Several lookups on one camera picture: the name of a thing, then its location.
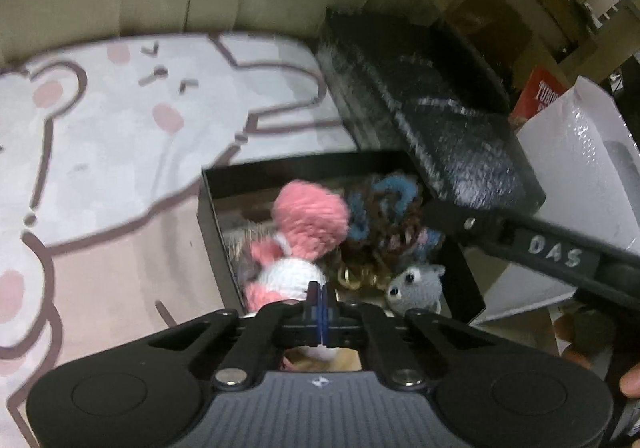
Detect black wrapped long box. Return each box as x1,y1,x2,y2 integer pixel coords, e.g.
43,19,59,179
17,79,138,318
316,10,546,215

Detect pink crochet doll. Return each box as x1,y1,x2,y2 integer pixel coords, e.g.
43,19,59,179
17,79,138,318
244,180,350,316

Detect white bubble wrap box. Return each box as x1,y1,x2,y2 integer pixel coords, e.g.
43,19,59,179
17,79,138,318
466,77,639,323

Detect person hand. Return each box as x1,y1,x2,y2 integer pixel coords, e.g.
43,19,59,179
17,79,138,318
620,364,640,399

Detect striped knitted pouch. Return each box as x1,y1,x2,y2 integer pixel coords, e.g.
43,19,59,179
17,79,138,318
226,230,262,290

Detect black open storage box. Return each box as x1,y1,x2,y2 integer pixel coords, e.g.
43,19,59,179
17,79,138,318
196,150,486,323

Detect cartoon bear floor rug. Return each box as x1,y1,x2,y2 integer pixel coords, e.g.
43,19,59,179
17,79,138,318
1,34,355,447

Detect dark blue brown yarn bundle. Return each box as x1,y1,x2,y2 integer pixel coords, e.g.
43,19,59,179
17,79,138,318
341,171,444,275

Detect red cardboard box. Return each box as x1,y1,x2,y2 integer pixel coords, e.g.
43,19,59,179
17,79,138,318
509,66,566,126

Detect grey knitted mouse toy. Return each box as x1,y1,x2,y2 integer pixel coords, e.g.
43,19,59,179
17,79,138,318
385,264,446,316

